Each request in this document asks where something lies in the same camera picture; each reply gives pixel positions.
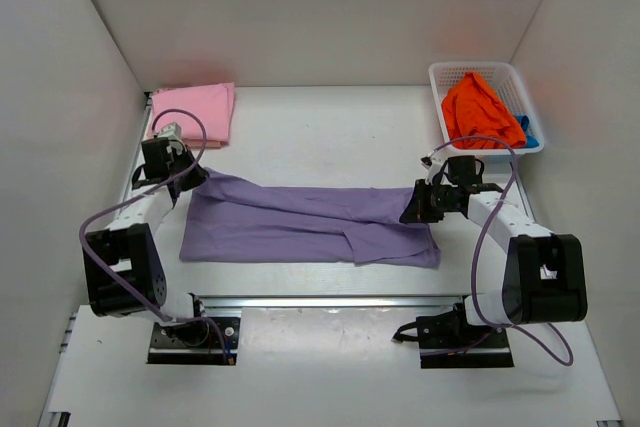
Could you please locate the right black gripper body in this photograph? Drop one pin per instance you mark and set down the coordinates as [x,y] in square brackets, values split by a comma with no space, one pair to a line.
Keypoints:
[425,202]

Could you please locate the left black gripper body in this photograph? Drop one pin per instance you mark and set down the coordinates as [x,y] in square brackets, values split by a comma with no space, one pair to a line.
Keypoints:
[185,175]

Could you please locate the purple t shirt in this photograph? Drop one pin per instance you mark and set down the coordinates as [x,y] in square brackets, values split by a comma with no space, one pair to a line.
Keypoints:
[233,220]

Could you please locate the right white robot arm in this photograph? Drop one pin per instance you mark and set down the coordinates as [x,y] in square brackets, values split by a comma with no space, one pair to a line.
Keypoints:
[543,278]

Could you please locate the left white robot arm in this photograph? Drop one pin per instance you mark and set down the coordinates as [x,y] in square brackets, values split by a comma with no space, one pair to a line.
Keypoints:
[123,269]

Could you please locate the folded pink t shirt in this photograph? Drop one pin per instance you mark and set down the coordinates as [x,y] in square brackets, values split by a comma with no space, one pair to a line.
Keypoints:
[212,105]

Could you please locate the orange t shirt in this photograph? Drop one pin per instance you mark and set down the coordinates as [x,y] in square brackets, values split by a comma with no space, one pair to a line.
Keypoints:
[476,117]

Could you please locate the white plastic basket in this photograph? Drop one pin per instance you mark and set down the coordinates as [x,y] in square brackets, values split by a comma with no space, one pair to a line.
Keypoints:
[505,81]

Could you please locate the blue t shirt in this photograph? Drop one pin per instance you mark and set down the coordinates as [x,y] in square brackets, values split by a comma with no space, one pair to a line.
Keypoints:
[531,141]

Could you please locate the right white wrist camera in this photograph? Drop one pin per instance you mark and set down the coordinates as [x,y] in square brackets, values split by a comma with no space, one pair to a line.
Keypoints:
[433,166]

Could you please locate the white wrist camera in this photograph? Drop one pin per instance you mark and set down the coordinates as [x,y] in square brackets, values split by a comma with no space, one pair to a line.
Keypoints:
[433,166]
[172,133]

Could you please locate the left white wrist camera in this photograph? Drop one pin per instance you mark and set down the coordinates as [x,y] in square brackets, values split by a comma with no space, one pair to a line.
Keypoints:
[172,133]

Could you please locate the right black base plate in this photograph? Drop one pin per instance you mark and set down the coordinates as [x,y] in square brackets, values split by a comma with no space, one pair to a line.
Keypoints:
[448,341]

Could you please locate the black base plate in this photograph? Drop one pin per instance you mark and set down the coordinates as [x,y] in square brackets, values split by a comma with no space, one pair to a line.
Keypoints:
[448,341]
[196,344]

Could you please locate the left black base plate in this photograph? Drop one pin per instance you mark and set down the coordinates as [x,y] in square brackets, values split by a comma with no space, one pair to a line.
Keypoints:
[196,344]

